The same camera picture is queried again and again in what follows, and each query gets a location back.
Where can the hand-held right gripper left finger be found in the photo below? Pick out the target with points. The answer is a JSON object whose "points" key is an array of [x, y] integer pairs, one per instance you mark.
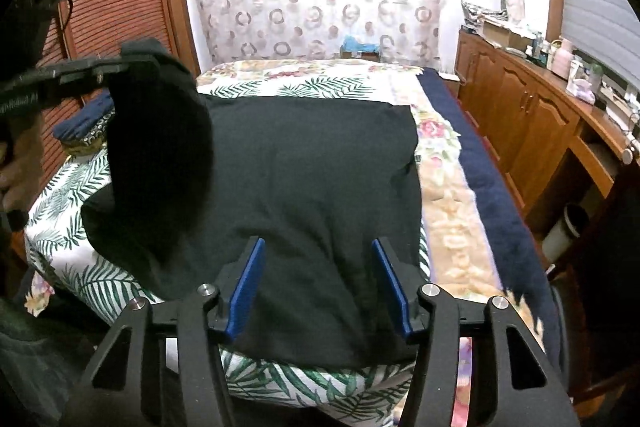
{"points": [[247, 287]]}

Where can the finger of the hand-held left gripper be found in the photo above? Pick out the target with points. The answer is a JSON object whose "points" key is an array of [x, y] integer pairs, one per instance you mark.
{"points": [[100, 69]]}

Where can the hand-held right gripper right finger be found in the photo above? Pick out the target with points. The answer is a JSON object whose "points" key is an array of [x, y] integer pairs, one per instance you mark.
{"points": [[395, 292]]}

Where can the black t-shirt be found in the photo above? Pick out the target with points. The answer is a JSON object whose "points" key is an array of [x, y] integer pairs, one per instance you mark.
{"points": [[310, 167]]}

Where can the person's left hand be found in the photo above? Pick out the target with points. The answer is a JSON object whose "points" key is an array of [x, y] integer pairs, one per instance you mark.
{"points": [[20, 177]]}

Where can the navy blue cloth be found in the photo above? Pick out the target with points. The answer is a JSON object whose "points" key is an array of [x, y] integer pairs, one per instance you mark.
{"points": [[82, 122]]}

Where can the yellow plush toy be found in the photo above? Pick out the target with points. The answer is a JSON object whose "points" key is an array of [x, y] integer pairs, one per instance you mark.
{"points": [[84, 150]]}

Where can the bed with floral leaf bedding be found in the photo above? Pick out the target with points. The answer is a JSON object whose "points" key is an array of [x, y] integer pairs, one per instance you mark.
{"points": [[442, 187]]}

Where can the navy blue bed sheet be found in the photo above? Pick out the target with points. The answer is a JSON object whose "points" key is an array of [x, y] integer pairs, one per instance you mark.
{"points": [[492, 187]]}

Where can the white waste bin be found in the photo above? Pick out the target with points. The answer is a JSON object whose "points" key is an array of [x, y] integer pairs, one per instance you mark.
{"points": [[565, 232]]}

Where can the long wooden cabinet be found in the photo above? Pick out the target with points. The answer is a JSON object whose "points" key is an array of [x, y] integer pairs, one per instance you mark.
{"points": [[520, 117]]}

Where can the dark wooden chair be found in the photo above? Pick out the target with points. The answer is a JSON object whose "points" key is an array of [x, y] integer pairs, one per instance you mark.
{"points": [[612, 257]]}

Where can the cardboard box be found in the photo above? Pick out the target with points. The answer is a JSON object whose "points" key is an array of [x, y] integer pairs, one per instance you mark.
{"points": [[360, 55]]}

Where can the lilac white packet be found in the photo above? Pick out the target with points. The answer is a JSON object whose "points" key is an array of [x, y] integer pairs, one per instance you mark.
{"points": [[582, 89]]}

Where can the open box of papers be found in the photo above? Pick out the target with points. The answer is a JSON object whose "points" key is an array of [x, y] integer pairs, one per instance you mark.
{"points": [[505, 34]]}

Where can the pink jug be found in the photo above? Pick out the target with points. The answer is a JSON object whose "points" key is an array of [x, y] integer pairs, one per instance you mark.
{"points": [[561, 57]]}

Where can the grey window blind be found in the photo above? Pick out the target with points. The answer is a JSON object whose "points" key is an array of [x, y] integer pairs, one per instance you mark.
{"points": [[600, 2]]}

